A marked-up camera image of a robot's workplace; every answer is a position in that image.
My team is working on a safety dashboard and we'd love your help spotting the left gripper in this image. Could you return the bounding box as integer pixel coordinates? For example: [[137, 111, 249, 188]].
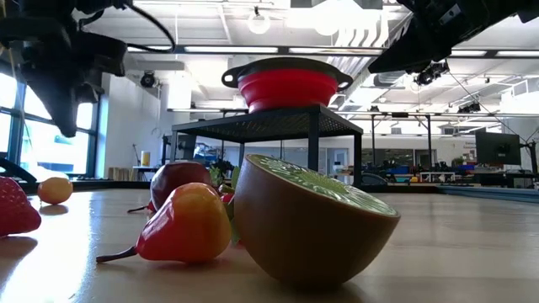
[[20, 31, 127, 138]]

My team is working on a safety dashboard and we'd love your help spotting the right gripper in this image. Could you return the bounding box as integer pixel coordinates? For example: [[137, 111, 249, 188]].
[[369, 0, 539, 73]]

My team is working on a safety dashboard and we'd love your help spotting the small orange toy fruit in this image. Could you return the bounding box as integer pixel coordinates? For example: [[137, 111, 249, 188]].
[[37, 176, 74, 206]]

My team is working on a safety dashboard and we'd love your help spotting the red collapsible colander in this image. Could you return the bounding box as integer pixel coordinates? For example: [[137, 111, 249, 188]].
[[221, 57, 355, 114]]

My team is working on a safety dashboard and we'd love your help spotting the brown green kiwi half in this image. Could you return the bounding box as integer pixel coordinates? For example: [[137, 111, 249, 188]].
[[233, 153, 401, 290]]

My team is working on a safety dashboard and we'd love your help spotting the black computer monitor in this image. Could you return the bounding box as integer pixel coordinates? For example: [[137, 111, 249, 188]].
[[475, 130, 522, 167]]

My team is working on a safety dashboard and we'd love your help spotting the dark red toy apple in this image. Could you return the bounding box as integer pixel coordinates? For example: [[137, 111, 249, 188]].
[[150, 161, 214, 212]]

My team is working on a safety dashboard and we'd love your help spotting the black perforated metal shelf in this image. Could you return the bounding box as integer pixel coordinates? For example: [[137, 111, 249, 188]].
[[170, 104, 364, 189]]

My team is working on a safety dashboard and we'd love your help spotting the long linear ceiling light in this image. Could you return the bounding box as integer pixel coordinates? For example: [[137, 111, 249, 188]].
[[125, 44, 539, 60]]

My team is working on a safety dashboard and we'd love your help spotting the silver spiral ventilation duct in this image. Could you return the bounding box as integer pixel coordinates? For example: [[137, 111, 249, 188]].
[[372, 69, 418, 88]]

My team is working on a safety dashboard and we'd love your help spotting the black aluminium table frame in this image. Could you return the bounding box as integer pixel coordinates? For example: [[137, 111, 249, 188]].
[[0, 156, 539, 205]]

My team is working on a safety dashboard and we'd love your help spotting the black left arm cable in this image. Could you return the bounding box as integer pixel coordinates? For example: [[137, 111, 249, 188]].
[[77, 2, 177, 54]]

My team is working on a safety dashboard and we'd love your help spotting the white ring lamp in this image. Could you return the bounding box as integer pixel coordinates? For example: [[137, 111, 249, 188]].
[[247, 10, 271, 35]]

